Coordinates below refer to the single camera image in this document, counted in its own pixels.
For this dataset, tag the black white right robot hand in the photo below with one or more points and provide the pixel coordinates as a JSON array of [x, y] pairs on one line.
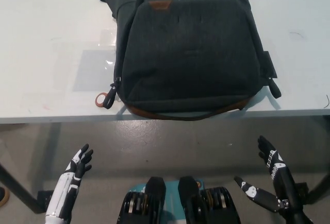
[[282, 180]]

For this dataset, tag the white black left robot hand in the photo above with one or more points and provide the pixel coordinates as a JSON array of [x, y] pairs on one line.
[[64, 185]]

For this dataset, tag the dark grey fabric backpack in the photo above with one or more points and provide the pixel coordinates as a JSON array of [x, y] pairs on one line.
[[185, 54]]

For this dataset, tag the black floor plate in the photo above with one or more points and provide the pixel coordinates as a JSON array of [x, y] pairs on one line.
[[301, 191], [45, 198]]

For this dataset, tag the dark metal table leg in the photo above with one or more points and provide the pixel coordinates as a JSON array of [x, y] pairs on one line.
[[18, 185], [319, 188]]

